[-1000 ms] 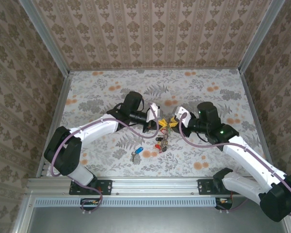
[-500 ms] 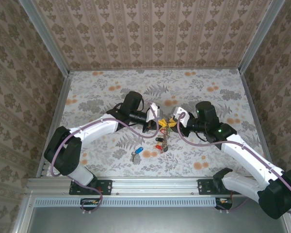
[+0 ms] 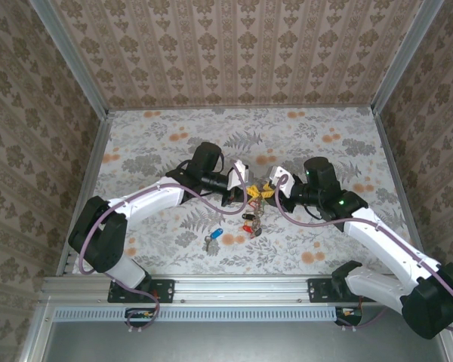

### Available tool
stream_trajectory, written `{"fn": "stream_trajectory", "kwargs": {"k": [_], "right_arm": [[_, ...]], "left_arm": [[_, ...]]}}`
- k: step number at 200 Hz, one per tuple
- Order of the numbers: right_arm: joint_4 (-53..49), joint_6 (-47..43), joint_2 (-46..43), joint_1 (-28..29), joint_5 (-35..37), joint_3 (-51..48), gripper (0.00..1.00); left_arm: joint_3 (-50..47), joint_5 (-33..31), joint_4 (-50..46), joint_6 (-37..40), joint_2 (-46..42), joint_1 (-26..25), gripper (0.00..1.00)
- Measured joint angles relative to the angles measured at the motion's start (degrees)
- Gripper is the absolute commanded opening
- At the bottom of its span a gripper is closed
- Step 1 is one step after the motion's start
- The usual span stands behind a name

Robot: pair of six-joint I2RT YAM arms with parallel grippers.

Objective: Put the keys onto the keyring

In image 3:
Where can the key with blue tag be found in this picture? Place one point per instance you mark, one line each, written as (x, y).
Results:
(215, 234)

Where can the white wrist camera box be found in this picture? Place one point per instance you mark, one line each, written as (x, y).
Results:
(238, 175)
(281, 177)

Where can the keyring bunch with coloured tags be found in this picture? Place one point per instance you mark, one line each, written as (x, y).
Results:
(247, 228)

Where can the aluminium left upright post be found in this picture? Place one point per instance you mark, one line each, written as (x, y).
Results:
(68, 56)

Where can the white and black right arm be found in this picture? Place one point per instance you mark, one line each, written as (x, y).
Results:
(381, 245)

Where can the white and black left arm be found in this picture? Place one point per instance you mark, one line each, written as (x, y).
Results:
(151, 198)

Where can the aluminium upright post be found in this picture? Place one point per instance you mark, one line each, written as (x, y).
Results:
(68, 56)
(404, 56)

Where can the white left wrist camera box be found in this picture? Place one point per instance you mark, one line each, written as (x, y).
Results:
(238, 175)

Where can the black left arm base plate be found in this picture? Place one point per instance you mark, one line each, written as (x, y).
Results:
(166, 290)

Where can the floral patterned tablecloth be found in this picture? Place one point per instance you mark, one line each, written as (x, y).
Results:
(287, 124)

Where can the aluminium right upright post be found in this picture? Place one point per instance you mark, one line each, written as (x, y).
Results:
(404, 56)

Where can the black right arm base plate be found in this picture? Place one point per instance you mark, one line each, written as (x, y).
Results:
(317, 290)

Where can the aluminium left side rail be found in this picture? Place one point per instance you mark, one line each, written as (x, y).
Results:
(87, 188)

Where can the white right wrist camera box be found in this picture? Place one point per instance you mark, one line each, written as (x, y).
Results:
(281, 177)

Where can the aluminium right side rail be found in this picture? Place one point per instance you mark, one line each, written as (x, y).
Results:
(394, 169)

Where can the aluminium mounting rail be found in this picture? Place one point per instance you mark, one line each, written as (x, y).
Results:
(230, 288)

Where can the grey metal shelf plate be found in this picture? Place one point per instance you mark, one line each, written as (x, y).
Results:
(230, 343)

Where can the aluminium back rail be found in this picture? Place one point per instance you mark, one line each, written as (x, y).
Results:
(241, 108)

